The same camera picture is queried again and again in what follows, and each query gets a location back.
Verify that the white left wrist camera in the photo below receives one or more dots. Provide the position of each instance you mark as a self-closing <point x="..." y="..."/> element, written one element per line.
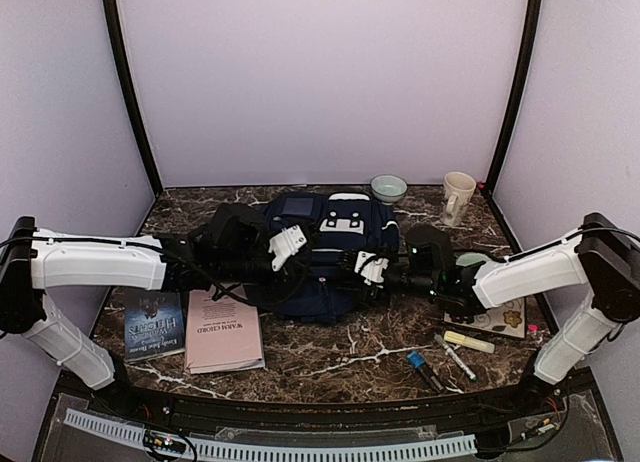
<point x="287" y="244"/>

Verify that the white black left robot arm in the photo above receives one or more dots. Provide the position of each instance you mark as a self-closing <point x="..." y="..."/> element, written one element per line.
<point x="34" y="260"/>

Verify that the celadon bowl at back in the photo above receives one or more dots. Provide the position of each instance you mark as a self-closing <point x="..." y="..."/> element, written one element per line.
<point x="388" y="188"/>

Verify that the dark blue novel book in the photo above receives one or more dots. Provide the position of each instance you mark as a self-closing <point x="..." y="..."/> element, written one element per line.
<point x="154" y="325"/>

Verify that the yellow highlighter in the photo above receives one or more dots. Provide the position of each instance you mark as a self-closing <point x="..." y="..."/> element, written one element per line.
<point x="458" y="339"/>

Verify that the celadon bowl on plate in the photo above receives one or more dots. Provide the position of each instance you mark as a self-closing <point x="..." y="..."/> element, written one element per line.
<point x="470" y="258"/>

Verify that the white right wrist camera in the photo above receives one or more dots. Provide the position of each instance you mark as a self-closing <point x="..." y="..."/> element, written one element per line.
<point x="371" y="267"/>

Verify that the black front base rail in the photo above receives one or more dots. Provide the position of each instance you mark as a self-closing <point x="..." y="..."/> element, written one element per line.
<point x="353" y="400"/>

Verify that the white marker pen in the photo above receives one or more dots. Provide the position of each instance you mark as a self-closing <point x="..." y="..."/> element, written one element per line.
<point x="454" y="356"/>

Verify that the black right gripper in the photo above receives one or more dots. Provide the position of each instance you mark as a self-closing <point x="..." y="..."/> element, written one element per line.
<point x="352" y="255"/>

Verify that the square floral plate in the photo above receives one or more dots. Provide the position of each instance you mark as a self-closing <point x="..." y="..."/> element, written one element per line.
<point x="508" y="320"/>

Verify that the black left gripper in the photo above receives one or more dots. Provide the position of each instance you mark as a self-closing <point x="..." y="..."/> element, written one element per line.
<point x="267" y="266"/>

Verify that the black left frame post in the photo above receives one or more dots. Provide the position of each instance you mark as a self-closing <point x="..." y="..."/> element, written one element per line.
<point x="128" y="91"/>

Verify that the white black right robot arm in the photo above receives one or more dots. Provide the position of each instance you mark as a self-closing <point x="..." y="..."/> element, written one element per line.
<point x="598" y="255"/>

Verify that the navy blue student backpack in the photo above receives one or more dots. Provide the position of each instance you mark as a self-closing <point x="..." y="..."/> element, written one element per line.
<point x="338" y="224"/>

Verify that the black frame post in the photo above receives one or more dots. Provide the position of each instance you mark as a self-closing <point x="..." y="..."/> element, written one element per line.
<point x="525" y="53"/>
<point x="128" y="91"/>

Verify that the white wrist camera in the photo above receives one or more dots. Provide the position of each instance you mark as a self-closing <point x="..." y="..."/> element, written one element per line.
<point x="371" y="267"/>
<point x="287" y="244"/>

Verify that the black right frame post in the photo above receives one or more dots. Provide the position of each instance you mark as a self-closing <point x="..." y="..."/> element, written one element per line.
<point x="525" y="53"/>

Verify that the black marker blue cap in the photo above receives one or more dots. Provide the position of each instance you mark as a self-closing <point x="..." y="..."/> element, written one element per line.
<point x="426" y="373"/>

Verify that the grey slotted cable duct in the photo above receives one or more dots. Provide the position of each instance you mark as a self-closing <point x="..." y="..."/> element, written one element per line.
<point x="243" y="445"/>

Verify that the pink paperback book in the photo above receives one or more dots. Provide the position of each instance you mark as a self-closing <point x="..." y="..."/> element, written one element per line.
<point x="222" y="334"/>

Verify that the cream ceramic mug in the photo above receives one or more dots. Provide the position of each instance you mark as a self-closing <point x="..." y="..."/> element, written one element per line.
<point x="459" y="188"/>

